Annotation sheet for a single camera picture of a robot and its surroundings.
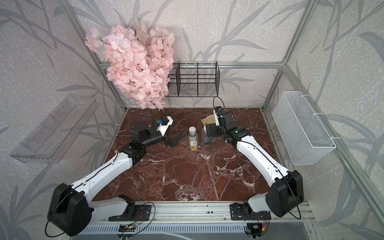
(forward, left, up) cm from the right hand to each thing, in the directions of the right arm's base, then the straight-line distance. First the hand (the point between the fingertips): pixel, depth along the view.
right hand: (214, 125), depth 82 cm
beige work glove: (+22, +1, -22) cm, 31 cm away
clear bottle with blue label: (+3, +4, -20) cm, 20 cm away
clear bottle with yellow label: (-2, +12, -10) cm, 16 cm away
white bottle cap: (-1, +12, -3) cm, 13 cm away
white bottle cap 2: (+3, +5, -7) cm, 9 cm away
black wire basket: (+39, +12, +3) cm, 41 cm away
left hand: (-6, +18, +5) cm, 20 cm away
